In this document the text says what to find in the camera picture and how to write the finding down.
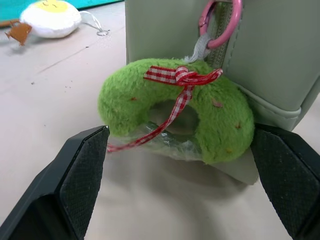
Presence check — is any pink carabiner clip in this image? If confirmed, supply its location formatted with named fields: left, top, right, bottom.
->
left=199, top=0, right=243, bottom=49

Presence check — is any pale green zip pouch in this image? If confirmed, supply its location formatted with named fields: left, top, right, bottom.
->
left=124, top=0, right=320, bottom=185

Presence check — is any teal mat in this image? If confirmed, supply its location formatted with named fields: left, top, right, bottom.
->
left=0, top=0, right=125, bottom=30

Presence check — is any brown star-shaped plush piece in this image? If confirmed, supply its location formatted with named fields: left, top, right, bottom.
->
left=0, top=20, right=33, bottom=47

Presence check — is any green plush wreath keychain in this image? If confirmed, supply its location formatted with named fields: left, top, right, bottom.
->
left=96, top=33, right=256, bottom=165

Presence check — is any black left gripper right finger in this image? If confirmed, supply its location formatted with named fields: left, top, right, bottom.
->
left=250, top=124, right=320, bottom=240

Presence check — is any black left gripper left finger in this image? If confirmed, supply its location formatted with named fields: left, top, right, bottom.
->
left=0, top=125, right=111, bottom=240

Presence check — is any white fried egg plush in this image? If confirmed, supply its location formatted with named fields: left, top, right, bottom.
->
left=19, top=0, right=111, bottom=39

